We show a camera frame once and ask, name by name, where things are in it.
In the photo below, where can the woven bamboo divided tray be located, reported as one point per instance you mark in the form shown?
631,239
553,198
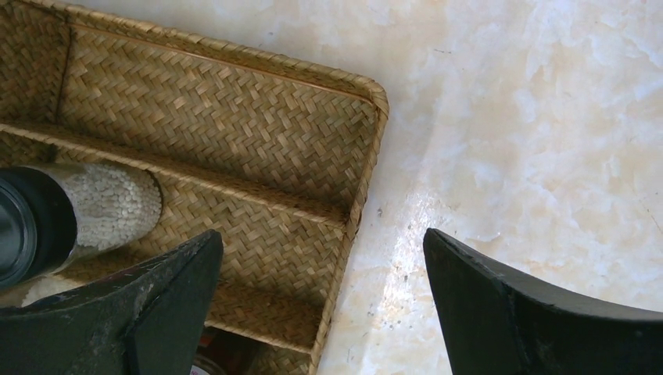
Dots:
274,153

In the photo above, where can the black cap shaker front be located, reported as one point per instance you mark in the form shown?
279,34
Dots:
55,214

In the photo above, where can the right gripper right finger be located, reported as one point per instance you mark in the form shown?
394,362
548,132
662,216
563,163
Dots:
499,320

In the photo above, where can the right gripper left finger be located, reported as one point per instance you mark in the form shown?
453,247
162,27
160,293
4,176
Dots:
145,319

